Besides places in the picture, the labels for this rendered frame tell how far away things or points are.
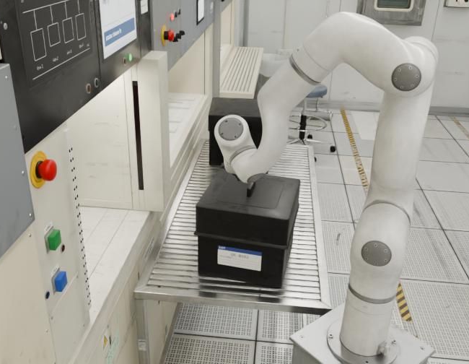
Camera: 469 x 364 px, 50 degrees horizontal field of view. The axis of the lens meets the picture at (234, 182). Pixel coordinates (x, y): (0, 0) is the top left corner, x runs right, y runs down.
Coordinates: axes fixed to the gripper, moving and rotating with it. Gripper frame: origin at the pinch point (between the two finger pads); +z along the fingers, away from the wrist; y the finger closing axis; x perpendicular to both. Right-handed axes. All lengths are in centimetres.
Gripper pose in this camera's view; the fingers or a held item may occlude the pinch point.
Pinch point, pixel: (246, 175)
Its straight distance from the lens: 148.5
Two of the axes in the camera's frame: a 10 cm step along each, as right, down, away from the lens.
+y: -9.7, -1.3, 2.0
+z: 1.4, 3.3, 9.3
